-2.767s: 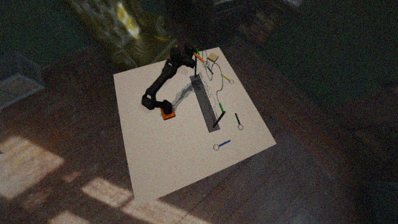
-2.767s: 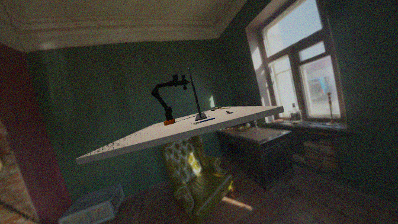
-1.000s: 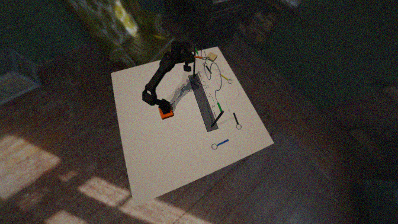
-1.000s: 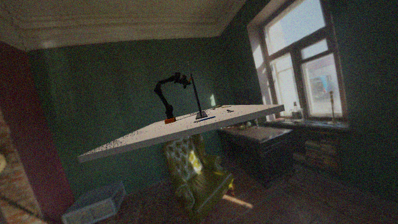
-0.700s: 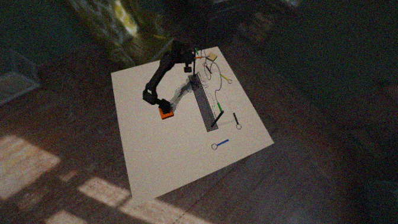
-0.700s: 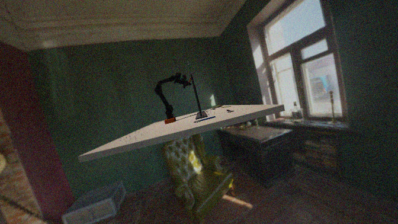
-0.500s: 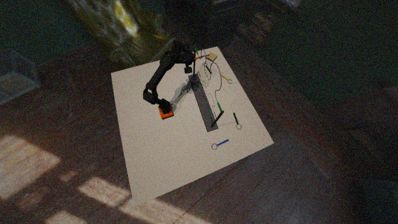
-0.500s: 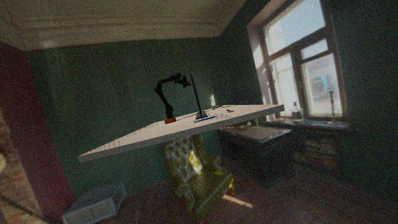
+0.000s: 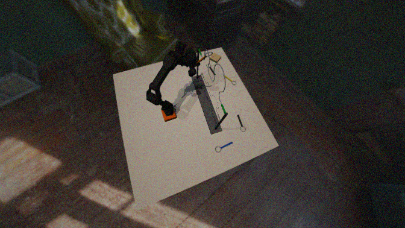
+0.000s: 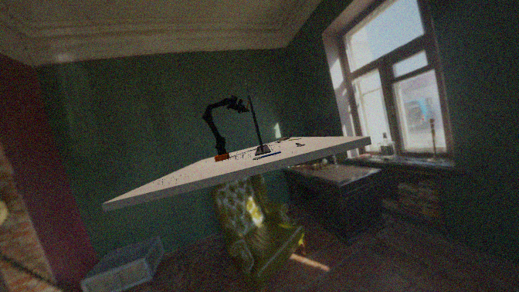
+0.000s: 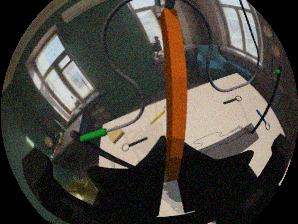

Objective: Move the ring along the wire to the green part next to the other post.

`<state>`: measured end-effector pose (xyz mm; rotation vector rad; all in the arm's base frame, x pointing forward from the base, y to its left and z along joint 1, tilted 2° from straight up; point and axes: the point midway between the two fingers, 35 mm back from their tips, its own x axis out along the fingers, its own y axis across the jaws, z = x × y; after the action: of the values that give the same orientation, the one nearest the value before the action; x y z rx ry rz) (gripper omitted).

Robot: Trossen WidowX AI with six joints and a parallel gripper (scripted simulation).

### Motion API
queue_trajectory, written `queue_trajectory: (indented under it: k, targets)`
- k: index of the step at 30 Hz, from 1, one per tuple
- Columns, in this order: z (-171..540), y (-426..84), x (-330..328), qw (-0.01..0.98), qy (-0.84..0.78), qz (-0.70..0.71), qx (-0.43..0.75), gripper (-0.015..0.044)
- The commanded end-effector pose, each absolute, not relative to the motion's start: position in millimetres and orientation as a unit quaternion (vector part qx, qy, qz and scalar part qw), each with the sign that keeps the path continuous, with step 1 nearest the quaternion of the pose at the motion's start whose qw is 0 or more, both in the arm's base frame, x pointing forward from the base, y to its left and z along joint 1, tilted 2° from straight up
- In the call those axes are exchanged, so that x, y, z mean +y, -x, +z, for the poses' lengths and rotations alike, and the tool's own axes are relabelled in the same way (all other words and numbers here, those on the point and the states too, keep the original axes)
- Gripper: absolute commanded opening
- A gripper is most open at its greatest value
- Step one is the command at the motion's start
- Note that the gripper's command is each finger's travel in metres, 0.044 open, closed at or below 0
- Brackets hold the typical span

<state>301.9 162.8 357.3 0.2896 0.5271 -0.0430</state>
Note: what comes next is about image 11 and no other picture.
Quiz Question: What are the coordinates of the orange handle with dark loop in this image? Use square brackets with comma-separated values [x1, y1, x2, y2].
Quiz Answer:
[154, 0, 188, 180]

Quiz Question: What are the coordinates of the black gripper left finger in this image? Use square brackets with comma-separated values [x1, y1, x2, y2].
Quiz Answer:
[86, 136, 166, 216]

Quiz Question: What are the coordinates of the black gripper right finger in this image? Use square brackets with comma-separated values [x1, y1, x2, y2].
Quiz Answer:
[177, 141, 254, 213]

